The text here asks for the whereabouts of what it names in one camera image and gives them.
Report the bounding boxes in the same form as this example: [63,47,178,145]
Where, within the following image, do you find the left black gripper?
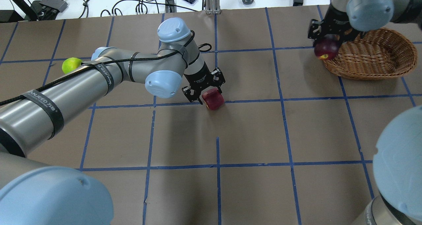
[182,63,226,105]

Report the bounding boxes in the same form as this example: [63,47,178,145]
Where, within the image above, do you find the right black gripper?
[308,6,361,43]

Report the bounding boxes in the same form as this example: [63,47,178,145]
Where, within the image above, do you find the red apple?
[202,88,225,111]

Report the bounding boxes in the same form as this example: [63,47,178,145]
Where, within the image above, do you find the dark purple apple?
[314,35,341,60]

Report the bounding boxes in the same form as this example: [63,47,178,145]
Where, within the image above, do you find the green apple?
[62,57,82,74]

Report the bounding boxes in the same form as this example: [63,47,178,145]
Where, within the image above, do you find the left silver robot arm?
[0,17,226,225]

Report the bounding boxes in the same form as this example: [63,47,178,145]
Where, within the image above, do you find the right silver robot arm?
[308,0,421,225]

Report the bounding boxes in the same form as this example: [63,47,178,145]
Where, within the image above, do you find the woven wicker basket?
[323,27,418,80]

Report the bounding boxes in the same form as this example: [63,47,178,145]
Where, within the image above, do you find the black power adapter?
[165,0,177,13]

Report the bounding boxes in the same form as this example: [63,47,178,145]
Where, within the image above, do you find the black braided cable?
[0,30,212,107]

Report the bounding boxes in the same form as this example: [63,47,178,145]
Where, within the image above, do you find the aluminium frame post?
[203,0,221,15]

